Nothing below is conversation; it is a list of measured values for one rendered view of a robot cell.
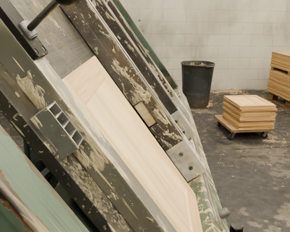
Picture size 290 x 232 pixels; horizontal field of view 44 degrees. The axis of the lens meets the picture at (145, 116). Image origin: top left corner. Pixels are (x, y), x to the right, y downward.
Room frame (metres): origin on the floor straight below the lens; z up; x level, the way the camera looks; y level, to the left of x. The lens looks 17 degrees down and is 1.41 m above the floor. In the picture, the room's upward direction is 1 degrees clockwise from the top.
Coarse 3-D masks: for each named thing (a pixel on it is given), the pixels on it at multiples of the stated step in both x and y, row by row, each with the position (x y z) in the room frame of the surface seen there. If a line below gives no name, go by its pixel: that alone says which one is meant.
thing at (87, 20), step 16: (80, 16) 1.04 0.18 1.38; (96, 16) 1.04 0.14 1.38; (80, 32) 1.04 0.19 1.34; (96, 32) 1.04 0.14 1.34; (112, 32) 1.10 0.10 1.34; (96, 48) 1.04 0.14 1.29; (112, 48) 1.04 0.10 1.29; (112, 64) 1.04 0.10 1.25; (128, 64) 1.04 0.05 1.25; (128, 80) 1.04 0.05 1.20; (144, 80) 1.07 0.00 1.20; (128, 96) 1.04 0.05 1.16; (144, 96) 1.03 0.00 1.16; (160, 112) 1.03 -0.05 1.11; (160, 128) 1.03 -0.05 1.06; (176, 128) 1.03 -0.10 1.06; (160, 144) 1.03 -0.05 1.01; (176, 144) 1.03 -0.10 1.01; (176, 160) 1.03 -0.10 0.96; (192, 160) 1.03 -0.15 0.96; (192, 176) 1.03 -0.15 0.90
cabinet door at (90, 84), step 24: (72, 72) 0.69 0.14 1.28; (96, 72) 0.85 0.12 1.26; (96, 96) 0.73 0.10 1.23; (120, 96) 0.91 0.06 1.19; (96, 120) 0.63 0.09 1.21; (120, 120) 0.77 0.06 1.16; (120, 144) 0.66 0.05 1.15; (144, 144) 0.82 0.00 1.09; (144, 168) 0.69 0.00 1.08; (168, 168) 0.87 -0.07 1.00; (168, 192) 0.73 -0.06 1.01; (192, 192) 0.92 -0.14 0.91; (168, 216) 0.62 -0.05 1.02; (192, 216) 0.76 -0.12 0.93
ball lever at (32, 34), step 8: (56, 0) 0.46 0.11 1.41; (64, 0) 0.46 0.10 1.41; (72, 0) 0.46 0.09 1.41; (80, 0) 0.47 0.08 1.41; (48, 8) 0.49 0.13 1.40; (40, 16) 0.50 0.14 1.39; (24, 24) 0.52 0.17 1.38; (32, 24) 0.51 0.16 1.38; (24, 32) 0.51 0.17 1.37; (32, 32) 0.52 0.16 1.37
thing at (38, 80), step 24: (0, 24) 0.50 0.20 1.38; (0, 48) 0.50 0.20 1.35; (24, 72) 0.50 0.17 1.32; (48, 72) 0.52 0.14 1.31; (48, 96) 0.50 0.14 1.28; (72, 96) 0.54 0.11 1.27; (72, 120) 0.50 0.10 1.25; (96, 144) 0.50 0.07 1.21; (96, 168) 0.50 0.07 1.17; (120, 168) 0.51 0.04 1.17; (120, 192) 0.50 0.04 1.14; (144, 192) 0.53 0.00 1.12; (144, 216) 0.49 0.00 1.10
